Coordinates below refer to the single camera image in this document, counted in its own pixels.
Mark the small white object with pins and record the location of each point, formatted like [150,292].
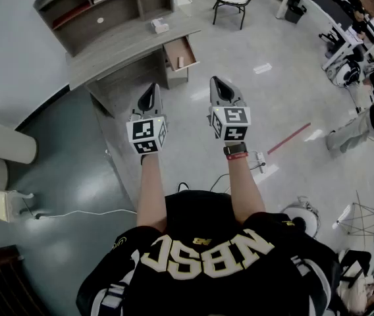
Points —
[180,62]

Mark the long white table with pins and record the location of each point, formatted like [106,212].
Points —
[325,8]

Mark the black lettered jersey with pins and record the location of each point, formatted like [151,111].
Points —
[206,268]

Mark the white round pedestal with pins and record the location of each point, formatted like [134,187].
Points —
[6,143]

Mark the black wrist watch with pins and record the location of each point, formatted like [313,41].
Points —
[236,148]

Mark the white waste bin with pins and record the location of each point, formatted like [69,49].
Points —
[184,2]

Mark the white round sticker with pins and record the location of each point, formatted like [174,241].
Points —
[100,20]

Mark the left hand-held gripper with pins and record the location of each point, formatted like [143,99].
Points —
[144,133]

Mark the person's left forearm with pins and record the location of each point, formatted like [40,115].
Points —
[152,189]

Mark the white tissue box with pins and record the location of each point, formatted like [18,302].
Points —
[159,26]

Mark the grey wooden shelf hutch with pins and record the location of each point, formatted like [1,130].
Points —
[108,15]

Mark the red floor tape strip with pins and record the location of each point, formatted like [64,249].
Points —
[289,138]

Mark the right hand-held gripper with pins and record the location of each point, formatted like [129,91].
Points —
[236,117]

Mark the white power strip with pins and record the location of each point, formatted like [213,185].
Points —
[259,160]

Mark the overturned white stool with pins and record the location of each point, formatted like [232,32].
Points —
[4,204]

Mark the dark round-back chair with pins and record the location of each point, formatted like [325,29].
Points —
[231,10]

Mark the grey wooden desk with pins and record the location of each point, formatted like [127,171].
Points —
[124,51]

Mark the person's right forearm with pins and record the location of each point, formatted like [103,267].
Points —
[244,189]

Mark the black bin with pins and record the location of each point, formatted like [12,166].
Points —
[295,13]

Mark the red wristband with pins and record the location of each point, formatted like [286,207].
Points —
[237,156]

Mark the wooden drawer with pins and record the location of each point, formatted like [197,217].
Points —
[182,49]

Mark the white headset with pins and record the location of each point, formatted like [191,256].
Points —
[347,72]

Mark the white round device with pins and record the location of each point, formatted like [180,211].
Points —
[300,217]

